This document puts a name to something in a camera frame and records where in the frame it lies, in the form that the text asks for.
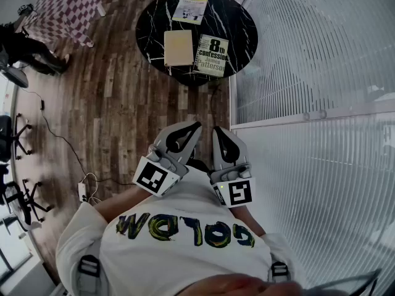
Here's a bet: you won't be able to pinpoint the white power strip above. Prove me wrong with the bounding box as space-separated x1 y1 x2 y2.
78 180 89 202

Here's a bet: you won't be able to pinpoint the black floor cable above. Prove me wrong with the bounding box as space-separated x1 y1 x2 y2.
24 89 136 186

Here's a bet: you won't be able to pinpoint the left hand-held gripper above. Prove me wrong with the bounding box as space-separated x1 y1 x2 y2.
132 121 203 197

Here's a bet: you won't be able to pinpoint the person's face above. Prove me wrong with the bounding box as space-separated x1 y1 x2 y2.
185 273 305 296

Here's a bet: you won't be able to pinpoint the round black marble table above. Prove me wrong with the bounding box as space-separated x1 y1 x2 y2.
135 0 259 86

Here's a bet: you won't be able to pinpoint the person's left forearm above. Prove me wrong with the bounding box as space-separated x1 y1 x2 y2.
92 186 152 224

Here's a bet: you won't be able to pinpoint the black office chair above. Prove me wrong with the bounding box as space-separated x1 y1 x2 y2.
0 179 55 228
0 114 33 163

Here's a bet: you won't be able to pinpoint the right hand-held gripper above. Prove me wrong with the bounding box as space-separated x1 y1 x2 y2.
209 126 256 208

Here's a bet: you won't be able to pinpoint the plain beige book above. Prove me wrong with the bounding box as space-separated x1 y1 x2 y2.
163 29 194 67

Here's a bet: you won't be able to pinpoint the white cable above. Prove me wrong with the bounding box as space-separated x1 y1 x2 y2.
82 172 103 205

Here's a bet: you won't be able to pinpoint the black strap buckle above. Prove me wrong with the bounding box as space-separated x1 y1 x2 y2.
271 261 289 282
77 254 101 279

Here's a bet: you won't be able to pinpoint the grey office chair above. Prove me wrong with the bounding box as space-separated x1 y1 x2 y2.
0 65 30 89

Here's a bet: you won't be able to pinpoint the person's right forearm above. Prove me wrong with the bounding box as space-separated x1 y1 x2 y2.
231 205 267 237

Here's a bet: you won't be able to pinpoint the person's white printed t-shirt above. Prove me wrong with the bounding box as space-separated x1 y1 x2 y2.
55 165 306 296

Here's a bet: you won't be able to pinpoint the person's black trousers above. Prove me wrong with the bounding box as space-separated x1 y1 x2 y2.
185 156 214 182

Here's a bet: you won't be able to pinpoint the grey book with black lettering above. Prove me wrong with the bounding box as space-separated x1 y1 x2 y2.
193 34 230 78

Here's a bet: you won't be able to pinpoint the yellow-green white booklet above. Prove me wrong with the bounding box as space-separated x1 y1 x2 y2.
172 0 209 25

